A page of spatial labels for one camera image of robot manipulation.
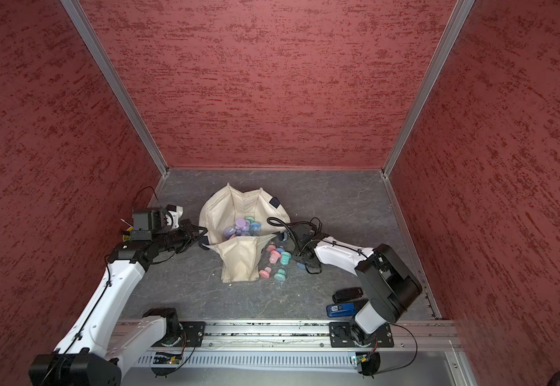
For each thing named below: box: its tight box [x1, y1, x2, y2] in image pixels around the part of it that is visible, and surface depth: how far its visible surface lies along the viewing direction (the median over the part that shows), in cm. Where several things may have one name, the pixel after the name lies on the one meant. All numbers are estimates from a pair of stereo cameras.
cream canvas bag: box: [199, 183, 291, 283], surface depth 87 cm
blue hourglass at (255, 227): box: [249, 221, 262, 237], surface depth 97 cm
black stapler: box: [331, 287, 364, 304], surface depth 82 cm
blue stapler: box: [325, 302, 356, 318], surface depth 78 cm
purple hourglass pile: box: [222, 226, 236, 239], surface depth 94 cm
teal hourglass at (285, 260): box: [273, 250, 293, 282], surface depth 89 cm
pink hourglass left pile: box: [259, 249, 281, 280], surface depth 90 cm
